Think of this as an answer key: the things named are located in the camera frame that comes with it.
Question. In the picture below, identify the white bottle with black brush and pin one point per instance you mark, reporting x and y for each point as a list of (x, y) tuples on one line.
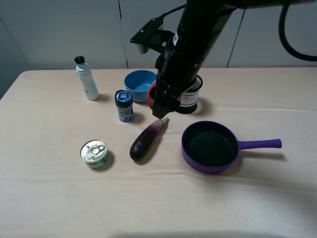
[(84, 71)]

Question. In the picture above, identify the blue plastic bowl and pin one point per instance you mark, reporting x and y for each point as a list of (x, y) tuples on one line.
[(138, 82)]

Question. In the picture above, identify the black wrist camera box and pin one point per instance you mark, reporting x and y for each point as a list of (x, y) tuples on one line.
[(151, 36)]

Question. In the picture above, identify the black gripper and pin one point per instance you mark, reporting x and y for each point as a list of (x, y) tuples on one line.
[(196, 34)]

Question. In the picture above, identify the silver pull-tab tin can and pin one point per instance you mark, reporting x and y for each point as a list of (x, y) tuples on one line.
[(94, 153)]

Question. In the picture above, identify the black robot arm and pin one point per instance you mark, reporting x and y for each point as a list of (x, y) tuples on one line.
[(216, 5)]

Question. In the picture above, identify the red peach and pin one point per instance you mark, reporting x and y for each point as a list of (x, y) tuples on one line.
[(150, 100)]

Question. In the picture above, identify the blue lidded small jar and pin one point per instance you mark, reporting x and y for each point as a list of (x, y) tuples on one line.
[(124, 103)]

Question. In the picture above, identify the black mesh pen holder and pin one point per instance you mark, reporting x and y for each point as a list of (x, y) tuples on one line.
[(188, 103)]

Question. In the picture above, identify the cream tablecloth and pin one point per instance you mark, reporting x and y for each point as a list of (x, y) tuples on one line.
[(47, 190)]

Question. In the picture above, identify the purple pan with handle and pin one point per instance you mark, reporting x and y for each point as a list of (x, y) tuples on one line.
[(211, 148)]

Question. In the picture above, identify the purple eggplant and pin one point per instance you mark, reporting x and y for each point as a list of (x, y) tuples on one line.
[(143, 142)]

